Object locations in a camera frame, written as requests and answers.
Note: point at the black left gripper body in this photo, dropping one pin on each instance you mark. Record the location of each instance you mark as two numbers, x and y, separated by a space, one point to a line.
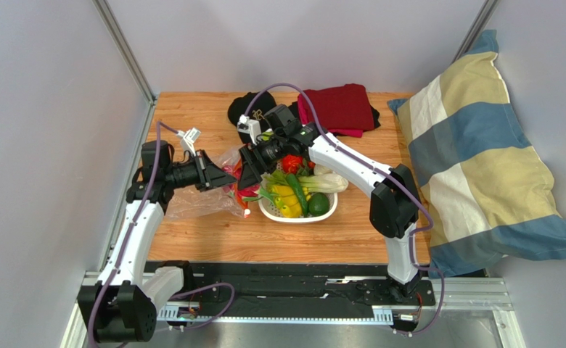
194 173

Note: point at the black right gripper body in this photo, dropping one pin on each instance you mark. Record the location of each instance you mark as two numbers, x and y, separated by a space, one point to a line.
253 161

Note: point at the pink dragon fruit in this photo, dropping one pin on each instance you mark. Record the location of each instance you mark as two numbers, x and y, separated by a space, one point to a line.
242 190

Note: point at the clear orange-zip plastic bag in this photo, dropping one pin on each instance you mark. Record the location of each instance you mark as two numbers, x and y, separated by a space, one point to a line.
191 203

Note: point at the white radish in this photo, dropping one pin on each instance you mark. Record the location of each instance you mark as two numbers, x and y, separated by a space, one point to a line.
320 170

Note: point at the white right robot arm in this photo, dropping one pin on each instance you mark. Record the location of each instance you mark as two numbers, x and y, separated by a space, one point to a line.
394 200

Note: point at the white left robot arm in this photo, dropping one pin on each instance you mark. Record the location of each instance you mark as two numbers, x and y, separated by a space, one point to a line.
121 306

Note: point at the red tomato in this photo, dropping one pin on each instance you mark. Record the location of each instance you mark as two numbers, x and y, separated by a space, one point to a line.
292 164

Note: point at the green cucumber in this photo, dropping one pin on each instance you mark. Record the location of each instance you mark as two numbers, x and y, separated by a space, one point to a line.
294 184

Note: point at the white plastic basket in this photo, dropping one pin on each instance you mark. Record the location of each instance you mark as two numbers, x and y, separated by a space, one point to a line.
268 208

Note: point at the yellow bananas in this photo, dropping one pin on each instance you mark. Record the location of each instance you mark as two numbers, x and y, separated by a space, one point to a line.
285 201

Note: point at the black baseball cap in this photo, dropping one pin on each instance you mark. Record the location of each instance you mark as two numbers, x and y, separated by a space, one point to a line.
254 110

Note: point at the white green bok choy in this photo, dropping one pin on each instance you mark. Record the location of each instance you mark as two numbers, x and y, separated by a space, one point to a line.
328 183

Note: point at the green avocado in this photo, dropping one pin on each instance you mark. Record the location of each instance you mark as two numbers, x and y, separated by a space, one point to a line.
318 205

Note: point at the dark red folded cloth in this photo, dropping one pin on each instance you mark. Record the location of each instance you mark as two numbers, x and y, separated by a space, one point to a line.
343 110

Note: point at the striped blue yellow pillow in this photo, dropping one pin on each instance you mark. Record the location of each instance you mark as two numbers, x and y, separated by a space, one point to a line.
489 194

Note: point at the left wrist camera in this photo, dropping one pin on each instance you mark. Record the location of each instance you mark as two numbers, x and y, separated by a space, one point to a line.
188 138

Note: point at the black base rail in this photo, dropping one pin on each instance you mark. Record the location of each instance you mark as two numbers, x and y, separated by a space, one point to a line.
295 291

